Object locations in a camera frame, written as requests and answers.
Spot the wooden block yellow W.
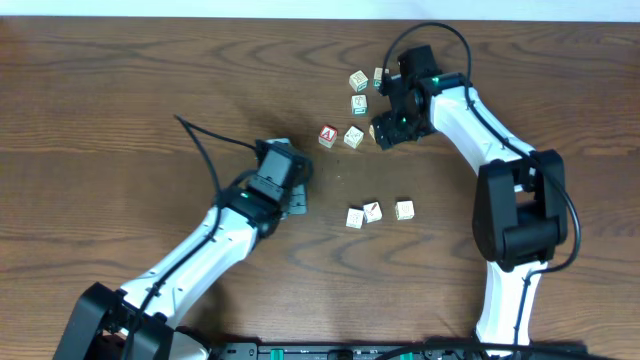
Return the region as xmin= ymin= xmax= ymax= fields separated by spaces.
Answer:
xmin=344 ymin=126 xmax=364 ymax=149

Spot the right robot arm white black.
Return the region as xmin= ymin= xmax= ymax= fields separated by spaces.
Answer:
xmin=370 ymin=73 xmax=568 ymax=346

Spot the wooden block green 4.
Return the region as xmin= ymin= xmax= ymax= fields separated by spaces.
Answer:
xmin=349 ymin=70 xmax=369 ymax=93

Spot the wooden block green J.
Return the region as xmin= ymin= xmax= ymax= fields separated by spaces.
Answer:
xmin=369 ymin=124 xmax=377 ymax=142

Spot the wooden block blue X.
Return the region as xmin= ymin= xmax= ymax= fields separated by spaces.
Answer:
xmin=363 ymin=201 xmax=383 ymax=223

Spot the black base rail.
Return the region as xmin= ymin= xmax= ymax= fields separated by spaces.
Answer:
xmin=209 ymin=338 xmax=600 ymax=360

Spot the wooden block bee picture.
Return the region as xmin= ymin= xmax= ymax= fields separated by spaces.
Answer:
xmin=346 ymin=208 xmax=364 ymax=229

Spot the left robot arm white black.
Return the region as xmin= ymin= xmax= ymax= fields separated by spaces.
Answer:
xmin=54 ymin=162 xmax=313 ymax=359

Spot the wooden block red A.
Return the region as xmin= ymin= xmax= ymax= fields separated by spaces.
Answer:
xmin=318 ymin=125 xmax=338 ymax=148

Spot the wooden block green Z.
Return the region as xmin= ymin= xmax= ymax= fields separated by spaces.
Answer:
xmin=373 ymin=67 xmax=389 ymax=89

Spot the wooden block green L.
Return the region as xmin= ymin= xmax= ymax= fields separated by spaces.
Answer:
xmin=351 ymin=95 xmax=368 ymax=115

